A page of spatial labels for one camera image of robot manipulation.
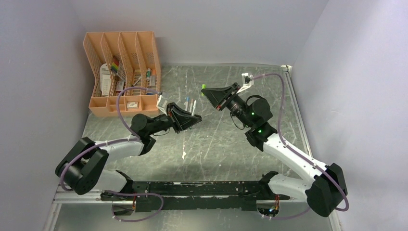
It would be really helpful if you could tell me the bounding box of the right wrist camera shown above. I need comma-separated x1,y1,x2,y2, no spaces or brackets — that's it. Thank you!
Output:
237,73,254,94

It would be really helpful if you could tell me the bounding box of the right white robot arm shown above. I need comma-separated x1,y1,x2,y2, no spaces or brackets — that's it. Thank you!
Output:
201,83,347,217

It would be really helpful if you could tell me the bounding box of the small white box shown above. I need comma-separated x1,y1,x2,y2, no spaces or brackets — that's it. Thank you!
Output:
126,102,139,110

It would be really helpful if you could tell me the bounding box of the orange file organizer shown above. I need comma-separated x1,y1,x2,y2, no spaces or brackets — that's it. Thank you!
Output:
83,31,161,117

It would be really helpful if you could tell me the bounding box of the white booklet in organizer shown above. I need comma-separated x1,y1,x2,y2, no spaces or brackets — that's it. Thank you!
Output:
100,64,111,96

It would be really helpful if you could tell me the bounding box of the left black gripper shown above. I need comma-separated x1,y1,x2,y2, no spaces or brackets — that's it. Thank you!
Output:
147,102,202,136

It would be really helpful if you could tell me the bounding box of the colored markers pack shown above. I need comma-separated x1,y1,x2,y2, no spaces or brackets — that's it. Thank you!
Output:
110,56,120,76

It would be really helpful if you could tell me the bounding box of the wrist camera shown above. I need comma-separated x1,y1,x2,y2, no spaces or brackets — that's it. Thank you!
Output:
237,73,254,94
156,94,168,115

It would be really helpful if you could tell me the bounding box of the white pen blue tip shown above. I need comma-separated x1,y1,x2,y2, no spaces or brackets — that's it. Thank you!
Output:
185,97,190,111

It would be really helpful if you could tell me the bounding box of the aluminium frame rail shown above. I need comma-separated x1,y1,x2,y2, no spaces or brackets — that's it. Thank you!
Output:
52,185,106,205

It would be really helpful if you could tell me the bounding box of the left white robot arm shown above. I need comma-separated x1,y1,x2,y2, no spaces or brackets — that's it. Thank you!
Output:
55,103,202,200

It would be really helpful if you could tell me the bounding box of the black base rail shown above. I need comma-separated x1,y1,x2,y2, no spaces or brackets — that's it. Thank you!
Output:
101,181,289,212

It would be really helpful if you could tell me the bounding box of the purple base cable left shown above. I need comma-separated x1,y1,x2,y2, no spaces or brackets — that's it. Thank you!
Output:
105,191,165,223

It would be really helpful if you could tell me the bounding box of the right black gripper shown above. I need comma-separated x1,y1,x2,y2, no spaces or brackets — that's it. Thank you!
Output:
202,83,254,128

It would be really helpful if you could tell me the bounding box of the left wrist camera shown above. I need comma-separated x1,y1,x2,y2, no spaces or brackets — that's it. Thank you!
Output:
156,94,168,115

